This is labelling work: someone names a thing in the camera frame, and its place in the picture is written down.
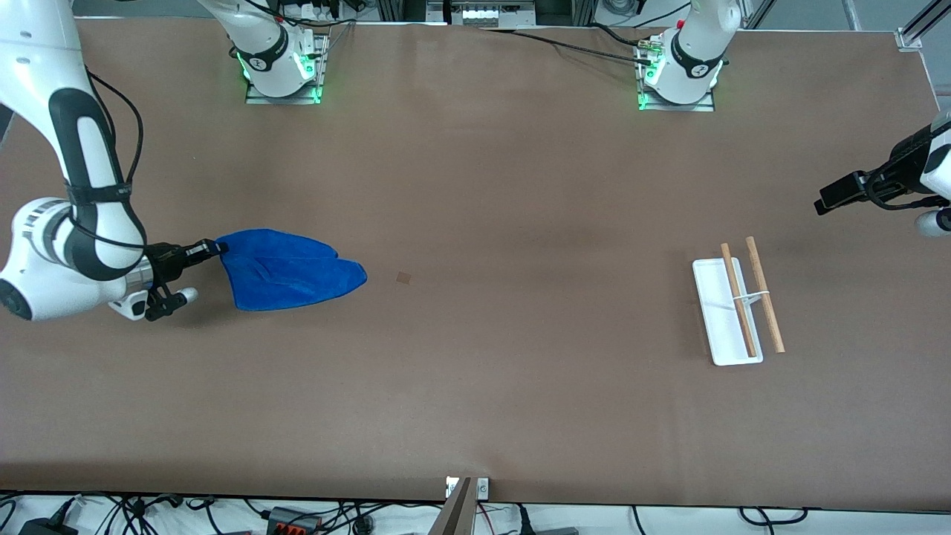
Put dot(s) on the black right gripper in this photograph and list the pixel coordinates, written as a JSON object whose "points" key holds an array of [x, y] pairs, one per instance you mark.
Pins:
{"points": [[168, 257]]}

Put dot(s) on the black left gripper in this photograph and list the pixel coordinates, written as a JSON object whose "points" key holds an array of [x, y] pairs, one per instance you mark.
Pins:
{"points": [[903, 165]]}

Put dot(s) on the blue microfibre towel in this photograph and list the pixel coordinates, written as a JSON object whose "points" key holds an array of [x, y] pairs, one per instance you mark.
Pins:
{"points": [[282, 271]]}

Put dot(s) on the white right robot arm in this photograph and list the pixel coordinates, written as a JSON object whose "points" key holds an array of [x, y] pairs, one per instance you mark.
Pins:
{"points": [[30, 59]]}

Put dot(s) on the wooden rack rod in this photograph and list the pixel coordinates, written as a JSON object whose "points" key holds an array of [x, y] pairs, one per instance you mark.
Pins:
{"points": [[765, 297], [739, 305]]}

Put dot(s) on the white towel rack base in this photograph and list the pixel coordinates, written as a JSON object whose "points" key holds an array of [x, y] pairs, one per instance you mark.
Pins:
{"points": [[732, 349]]}

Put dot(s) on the black orange power strip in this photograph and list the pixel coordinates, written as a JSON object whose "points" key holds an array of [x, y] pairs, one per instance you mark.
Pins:
{"points": [[293, 521]]}

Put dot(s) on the black power adapter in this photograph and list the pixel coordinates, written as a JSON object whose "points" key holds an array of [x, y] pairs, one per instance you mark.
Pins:
{"points": [[48, 527]]}

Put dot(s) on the brown slanted beam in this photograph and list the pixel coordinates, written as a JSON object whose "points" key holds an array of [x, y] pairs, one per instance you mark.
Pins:
{"points": [[455, 513]]}

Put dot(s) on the white power strip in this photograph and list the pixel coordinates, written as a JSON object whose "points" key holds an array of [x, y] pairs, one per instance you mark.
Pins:
{"points": [[487, 15]]}

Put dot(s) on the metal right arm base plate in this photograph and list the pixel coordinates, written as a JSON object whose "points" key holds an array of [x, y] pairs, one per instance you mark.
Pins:
{"points": [[286, 96]]}

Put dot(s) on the metal table corner bracket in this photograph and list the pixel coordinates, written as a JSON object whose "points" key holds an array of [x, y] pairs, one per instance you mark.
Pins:
{"points": [[908, 39]]}

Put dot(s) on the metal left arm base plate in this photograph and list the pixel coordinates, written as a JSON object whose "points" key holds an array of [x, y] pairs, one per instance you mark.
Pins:
{"points": [[680, 106]]}

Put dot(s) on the aluminium frame profile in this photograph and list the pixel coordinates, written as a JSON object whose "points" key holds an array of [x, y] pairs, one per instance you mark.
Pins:
{"points": [[929, 18]]}

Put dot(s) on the small metal table bracket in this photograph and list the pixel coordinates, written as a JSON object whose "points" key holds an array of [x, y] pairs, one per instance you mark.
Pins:
{"points": [[481, 488]]}

